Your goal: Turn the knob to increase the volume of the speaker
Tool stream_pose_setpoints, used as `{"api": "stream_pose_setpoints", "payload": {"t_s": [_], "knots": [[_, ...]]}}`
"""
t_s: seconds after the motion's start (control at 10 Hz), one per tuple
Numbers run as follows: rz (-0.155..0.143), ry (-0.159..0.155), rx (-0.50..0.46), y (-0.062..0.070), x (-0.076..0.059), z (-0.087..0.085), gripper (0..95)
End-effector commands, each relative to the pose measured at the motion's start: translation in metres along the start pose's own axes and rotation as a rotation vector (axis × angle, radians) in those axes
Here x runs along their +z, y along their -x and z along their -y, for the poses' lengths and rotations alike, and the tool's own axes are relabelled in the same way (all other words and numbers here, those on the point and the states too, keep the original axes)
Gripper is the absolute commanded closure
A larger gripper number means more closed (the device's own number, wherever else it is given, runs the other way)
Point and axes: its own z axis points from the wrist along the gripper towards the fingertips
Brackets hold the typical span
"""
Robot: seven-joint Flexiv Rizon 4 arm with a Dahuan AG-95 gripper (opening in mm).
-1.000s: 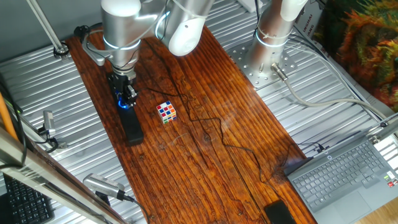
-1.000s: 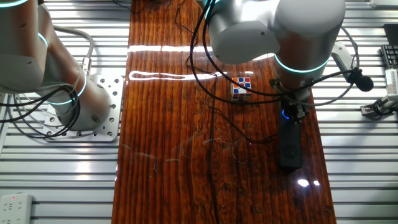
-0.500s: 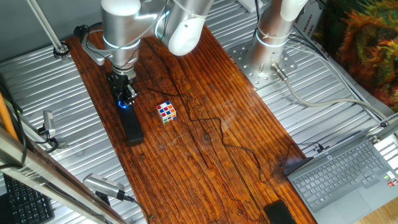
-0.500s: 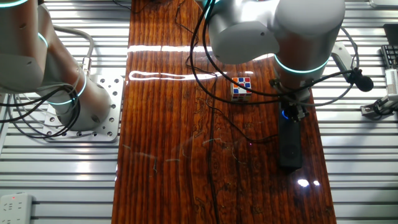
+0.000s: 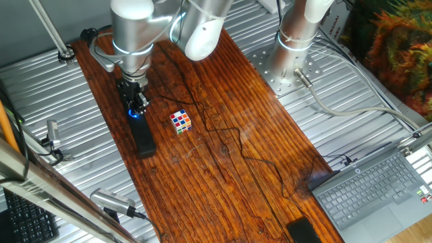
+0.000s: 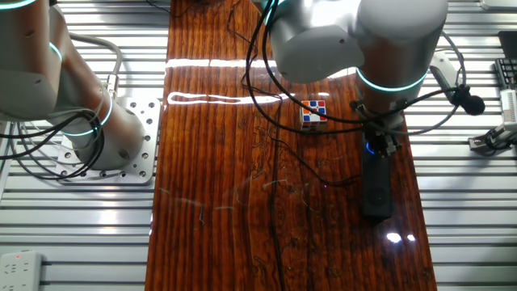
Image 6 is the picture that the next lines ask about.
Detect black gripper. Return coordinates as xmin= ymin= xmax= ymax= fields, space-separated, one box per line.
xmin=363 ymin=125 xmax=403 ymax=158

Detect black soundbar speaker with knob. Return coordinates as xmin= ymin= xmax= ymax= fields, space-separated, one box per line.
xmin=359 ymin=131 xmax=395 ymax=221

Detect rubik's cube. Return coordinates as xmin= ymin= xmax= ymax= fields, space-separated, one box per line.
xmin=299 ymin=99 xmax=328 ymax=133

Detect black foam microphone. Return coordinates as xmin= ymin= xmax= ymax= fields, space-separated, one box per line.
xmin=451 ymin=85 xmax=486 ymax=117

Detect metal clamp tool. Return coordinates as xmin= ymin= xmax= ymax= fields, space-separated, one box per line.
xmin=467 ymin=123 xmax=517 ymax=154

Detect black keyboard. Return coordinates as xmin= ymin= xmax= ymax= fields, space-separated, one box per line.
xmin=494 ymin=57 xmax=517 ymax=90

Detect black flat panel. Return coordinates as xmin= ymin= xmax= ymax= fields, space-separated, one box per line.
xmin=497 ymin=30 xmax=517 ymax=60

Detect brown wood grain board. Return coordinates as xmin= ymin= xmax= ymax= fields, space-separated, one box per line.
xmin=144 ymin=0 xmax=439 ymax=291

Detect white power strip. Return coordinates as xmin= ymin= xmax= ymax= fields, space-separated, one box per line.
xmin=0 ymin=249 xmax=44 ymax=291

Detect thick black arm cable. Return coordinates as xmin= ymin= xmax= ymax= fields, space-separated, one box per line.
xmin=244 ymin=0 xmax=367 ymax=135
xmin=260 ymin=0 xmax=460 ymax=124

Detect thin black speaker cable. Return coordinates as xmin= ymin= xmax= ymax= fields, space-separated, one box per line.
xmin=225 ymin=0 xmax=364 ymax=188

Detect aluminium frame beam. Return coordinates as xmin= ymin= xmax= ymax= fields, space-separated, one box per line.
xmin=479 ymin=0 xmax=517 ymax=11

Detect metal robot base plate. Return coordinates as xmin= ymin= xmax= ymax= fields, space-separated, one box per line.
xmin=54 ymin=95 xmax=162 ymax=187

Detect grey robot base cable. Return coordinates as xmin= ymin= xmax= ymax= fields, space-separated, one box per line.
xmin=66 ymin=32 xmax=124 ymax=100

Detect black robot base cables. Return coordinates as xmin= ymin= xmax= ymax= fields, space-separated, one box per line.
xmin=0 ymin=108 xmax=108 ymax=181

